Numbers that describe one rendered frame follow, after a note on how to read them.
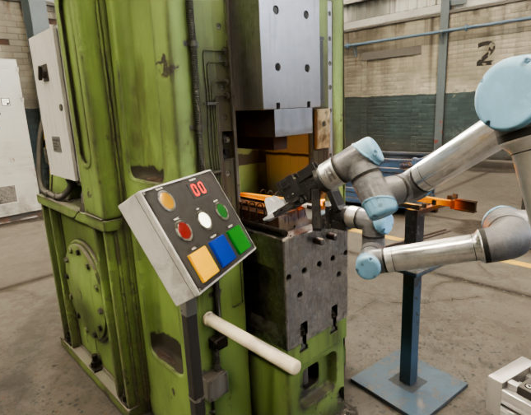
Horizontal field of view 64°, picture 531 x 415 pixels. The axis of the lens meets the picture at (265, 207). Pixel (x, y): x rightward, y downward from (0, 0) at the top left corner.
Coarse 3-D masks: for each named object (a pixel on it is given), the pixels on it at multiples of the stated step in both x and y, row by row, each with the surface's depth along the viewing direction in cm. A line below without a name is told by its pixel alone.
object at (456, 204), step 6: (426, 198) 182; (432, 198) 180; (438, 198) 179; (444, 198) 178; (456, 198) 175; (438, 204) 178; (444, 204) 176; (450, 204) 173; (456, 204) 173; (462, 204) 171; (468, 204) 168; (474, 204) 167; (462, 210) 170; (468, 210) 169; (474, 210) 167
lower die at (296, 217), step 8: (248, 192) 196; (240, 200) 180; (248, 200) 180; (256, 200) 177; (296, 208) 161; (304, 208) 164; (240, 216) 171; (248, 216) 167; (280, 216) 156; (288, 216) 158; (296, 216) 161; (304, 216) 164; (272, 224) 157; (280, 224) 156; (288, 224) 159; (296, 224) 162; (304, 224) 165
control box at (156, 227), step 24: (144, 192) 99; (168, 192) 106; (192, 192) 114; (216, 192) 124; (144, 216) 98; (168, 216) 102; (192, 216) 109; (216, 216) 118; (144, 240) 100; (168, 240) 98; (192, 240) 105; (168, 264) 99; (168, 288) 101; (192, 288) 98
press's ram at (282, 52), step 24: (240, 0) 140; (264, 0) 136; (288, 0) 143; (312, 0) 150; (240, 24) 142; (264, 24) 137; (288, 24) 144; (312, 24) 152; (240, 48) 144; (264, 48) 139; (288, 48) 146; (312, 48) 154; (240, 72) 147; (264, 72) 140; (288, 72) 148; (312, 72) 156; (240, 96) 149; (264, 96) 142; (288, 96) 149; (312, 96) 158
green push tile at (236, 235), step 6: (234, 228) 121; (240, 228) 124; (228, 234) 118; (234, 234) 120; (240, 234) 123; (234, 240) 118; (240, 240) 121; (246, 240) 124; (234, 246) 119; (240, 246) 120; (246, 246) 122; (240, 252) 118
